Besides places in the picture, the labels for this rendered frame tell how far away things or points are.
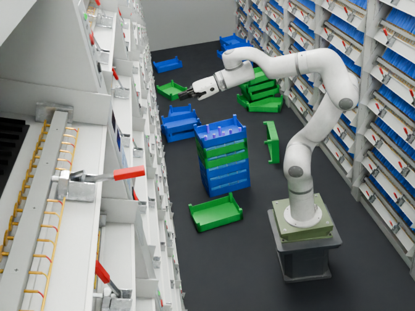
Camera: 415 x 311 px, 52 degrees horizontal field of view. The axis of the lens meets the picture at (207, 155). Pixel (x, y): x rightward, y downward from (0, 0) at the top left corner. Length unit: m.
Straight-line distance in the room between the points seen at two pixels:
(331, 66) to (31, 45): 1.31
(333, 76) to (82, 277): 1.47
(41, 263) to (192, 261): 2.15
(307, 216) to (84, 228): 1.79
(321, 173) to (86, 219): 2.74
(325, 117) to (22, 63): 1.42
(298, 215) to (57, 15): 1.76
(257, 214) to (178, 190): 0.62
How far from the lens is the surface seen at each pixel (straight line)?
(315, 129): 1.89
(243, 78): 1.83
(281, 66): 1.78
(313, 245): 2.21
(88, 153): 0.60
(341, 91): 1.74
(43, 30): 0.63
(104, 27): 1.16
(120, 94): 1.23
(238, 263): 2.52
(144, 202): 1.11
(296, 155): 1.94
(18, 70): 0.66
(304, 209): 2.16
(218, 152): 2.79
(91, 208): 0.50
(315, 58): 1.76
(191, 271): 2.51
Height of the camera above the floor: 1.85
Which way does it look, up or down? 33 degrees down
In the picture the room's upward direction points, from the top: 8 degrees counter-clockwise
